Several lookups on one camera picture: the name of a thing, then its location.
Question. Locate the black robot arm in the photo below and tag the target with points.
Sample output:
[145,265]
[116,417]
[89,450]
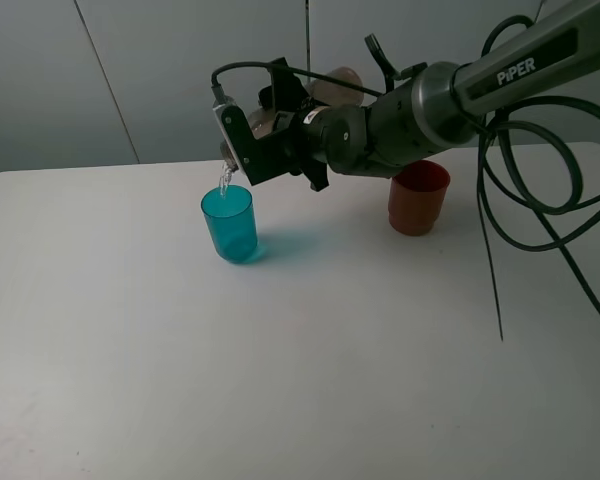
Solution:
[429,108]

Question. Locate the smoky translucent water bottle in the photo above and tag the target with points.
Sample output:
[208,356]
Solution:
[341,86]

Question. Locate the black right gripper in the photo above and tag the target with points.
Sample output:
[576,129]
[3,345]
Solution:
[309,142]

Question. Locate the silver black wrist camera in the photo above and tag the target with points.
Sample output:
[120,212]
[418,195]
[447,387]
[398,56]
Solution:
[239,144]

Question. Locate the red plastic cup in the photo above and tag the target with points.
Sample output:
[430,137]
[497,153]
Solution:
[416,197]

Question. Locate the teal translucent plastic cup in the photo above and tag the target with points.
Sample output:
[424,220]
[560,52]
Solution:
[231,222]

